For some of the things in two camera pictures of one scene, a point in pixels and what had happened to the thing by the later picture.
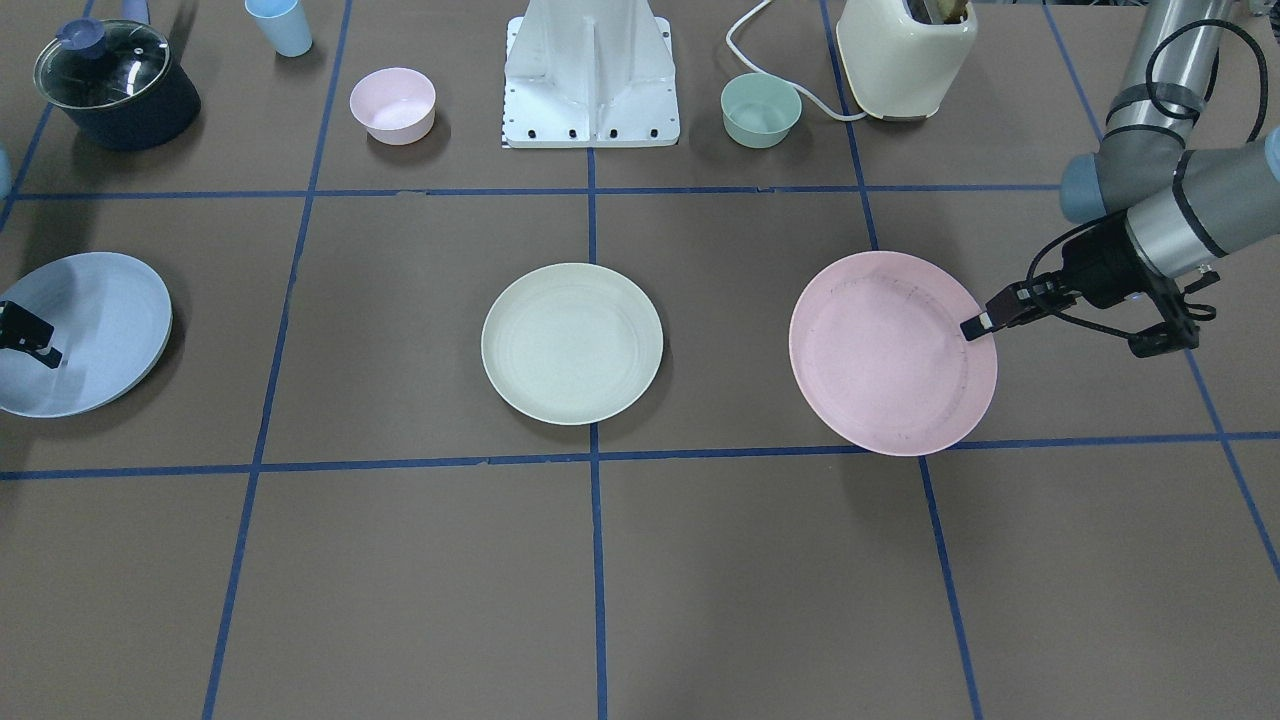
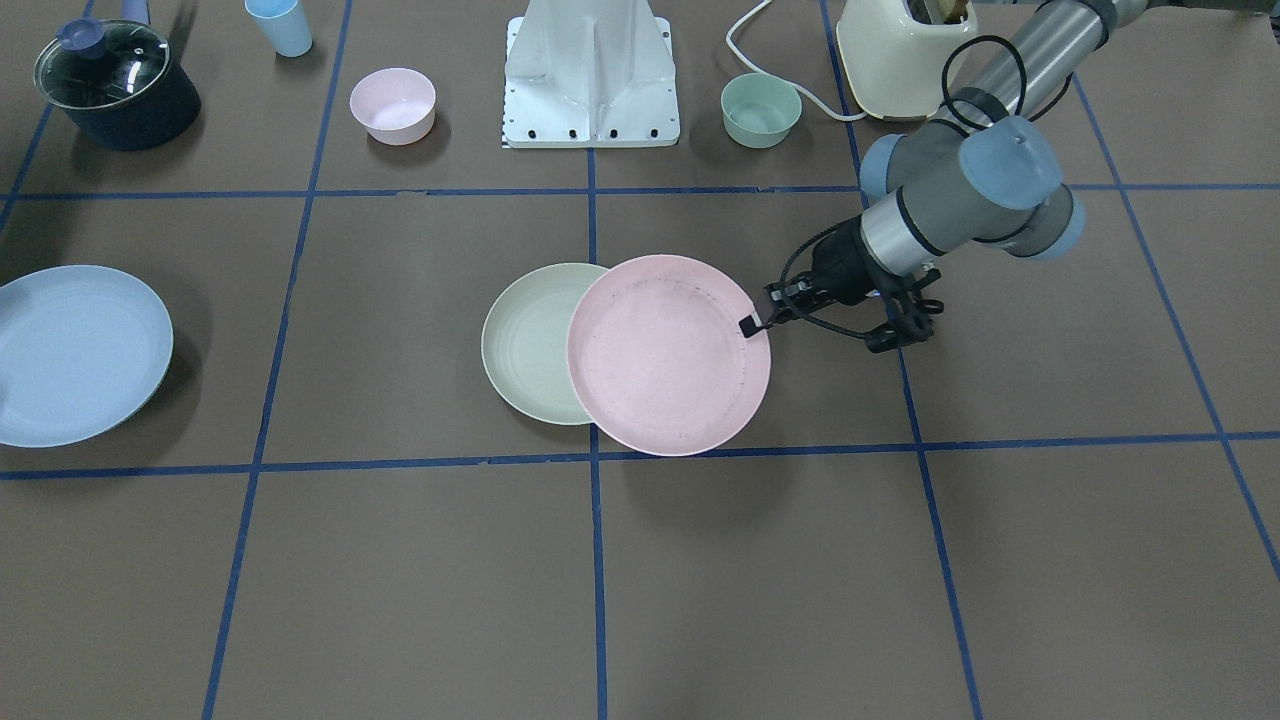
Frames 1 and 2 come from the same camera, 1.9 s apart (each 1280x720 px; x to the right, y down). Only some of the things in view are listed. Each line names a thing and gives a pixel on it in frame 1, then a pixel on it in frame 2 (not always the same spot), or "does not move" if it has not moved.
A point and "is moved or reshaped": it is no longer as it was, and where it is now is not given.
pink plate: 877,350 to 657,357
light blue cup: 284,25 does not move
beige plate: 570,342 does not move
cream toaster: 899,67 does not move
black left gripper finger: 976,327 to 751,324
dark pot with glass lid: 117,83 does not move
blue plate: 111,315 is moved or reshaped
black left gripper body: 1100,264 to 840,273
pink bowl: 396,104 does not move
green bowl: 759,110 does not move
